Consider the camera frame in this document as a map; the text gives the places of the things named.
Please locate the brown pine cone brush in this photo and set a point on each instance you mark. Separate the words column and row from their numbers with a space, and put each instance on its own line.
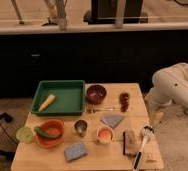
column 124, row 101

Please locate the yellow corn cob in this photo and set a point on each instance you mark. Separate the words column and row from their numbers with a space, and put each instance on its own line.
column 47, row 102

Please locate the orange bowl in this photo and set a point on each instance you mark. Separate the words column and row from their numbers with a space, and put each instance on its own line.
column 53, row 126

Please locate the small metal cup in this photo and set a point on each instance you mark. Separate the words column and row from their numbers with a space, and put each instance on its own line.
column 81, row 127

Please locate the green cucumber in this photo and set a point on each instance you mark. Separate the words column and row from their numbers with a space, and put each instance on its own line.
column 41, row 132

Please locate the light green cup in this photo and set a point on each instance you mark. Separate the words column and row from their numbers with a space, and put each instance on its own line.
column 24, row 135

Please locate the grey-blue towel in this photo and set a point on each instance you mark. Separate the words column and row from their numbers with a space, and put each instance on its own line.
column 112, row 120

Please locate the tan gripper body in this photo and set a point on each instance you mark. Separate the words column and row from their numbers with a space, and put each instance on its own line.
column 155, row 117

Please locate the dark red bowl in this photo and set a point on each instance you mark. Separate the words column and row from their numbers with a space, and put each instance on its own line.
column 95, row 94

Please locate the wooden scrub brush block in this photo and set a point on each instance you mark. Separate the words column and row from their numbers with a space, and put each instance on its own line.
column 129, row 143

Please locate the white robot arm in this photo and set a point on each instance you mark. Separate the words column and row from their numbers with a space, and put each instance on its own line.
column 169, row 84

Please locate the green plastic tray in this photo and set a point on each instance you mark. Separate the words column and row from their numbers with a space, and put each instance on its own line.
column 69, row 98

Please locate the white dish brush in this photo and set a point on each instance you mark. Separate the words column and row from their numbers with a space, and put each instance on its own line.
column 147, row 133

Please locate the small orange-filled white cup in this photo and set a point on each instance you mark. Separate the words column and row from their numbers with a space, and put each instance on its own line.
column 105, row 135

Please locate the blue sponge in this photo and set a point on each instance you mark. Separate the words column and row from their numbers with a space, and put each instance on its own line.
column 75, row 151

